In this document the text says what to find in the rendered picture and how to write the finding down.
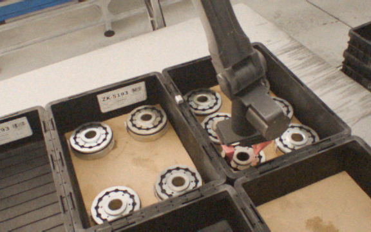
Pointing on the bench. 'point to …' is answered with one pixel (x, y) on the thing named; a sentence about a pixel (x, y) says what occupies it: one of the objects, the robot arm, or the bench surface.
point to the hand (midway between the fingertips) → (242, 154)
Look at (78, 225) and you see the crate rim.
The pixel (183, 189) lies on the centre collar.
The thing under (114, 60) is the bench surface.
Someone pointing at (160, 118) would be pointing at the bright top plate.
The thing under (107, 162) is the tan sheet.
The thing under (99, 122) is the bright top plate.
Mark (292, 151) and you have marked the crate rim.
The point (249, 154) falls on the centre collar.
